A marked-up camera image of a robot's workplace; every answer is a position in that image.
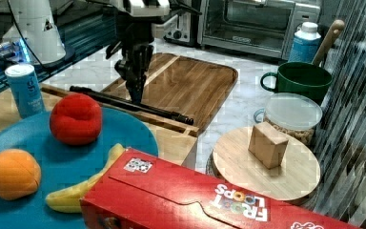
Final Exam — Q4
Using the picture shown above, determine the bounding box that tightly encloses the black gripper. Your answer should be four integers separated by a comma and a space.
106, 12, 154, 104

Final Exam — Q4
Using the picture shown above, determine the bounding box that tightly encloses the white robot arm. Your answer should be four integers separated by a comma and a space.
106, 0, 201, 104

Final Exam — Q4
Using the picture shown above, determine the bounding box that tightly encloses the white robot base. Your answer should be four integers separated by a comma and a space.
0, 0, 74, 69

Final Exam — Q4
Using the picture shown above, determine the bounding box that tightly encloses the wooden cutting board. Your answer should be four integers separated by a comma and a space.
101, 52, 239, 135

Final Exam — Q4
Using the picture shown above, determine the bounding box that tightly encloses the red plush apple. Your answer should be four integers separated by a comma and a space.
50, 94, 103, 146

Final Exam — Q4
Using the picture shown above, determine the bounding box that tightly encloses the silver toaster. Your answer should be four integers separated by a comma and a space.
151, 0, 201, 47

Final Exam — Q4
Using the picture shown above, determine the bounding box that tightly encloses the red cereal box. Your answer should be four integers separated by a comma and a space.
80, 149, 359, 229

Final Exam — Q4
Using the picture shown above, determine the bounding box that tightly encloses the blue plate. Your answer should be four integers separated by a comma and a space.
0, 108, 158, 229

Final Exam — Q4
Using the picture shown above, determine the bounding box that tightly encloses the blue shaker can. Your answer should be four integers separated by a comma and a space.
5, 63, 46, 118

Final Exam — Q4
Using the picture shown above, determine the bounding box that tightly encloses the light blue mug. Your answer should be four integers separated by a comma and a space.
254, 109, 264, 123

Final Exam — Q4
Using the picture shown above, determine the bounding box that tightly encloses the yellow plush banana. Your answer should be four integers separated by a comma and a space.
45, 143, 125, 214

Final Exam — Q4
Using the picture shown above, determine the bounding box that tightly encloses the white ceramic jar wooden lid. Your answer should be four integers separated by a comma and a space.
207, 123, 320, 209

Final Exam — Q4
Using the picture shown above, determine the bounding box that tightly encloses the silver toaster oven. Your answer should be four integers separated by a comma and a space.
197, 0, 322, 60

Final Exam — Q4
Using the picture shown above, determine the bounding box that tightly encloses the orange plush fruit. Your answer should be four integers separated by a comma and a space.
0, 149, 42, 200

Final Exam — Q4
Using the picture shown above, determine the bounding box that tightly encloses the clear cereal container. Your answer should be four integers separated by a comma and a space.
263, 93, 322, 145

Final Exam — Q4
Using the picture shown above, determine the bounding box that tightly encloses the green mug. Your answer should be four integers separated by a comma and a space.
260, 62, 333, 105

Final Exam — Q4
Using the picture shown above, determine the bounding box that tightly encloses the white blue bottle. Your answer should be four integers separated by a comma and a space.
288, 22, 321, 63

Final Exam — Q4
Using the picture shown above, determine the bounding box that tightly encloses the wooden spoon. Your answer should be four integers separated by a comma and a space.
312, 19, 345, 66

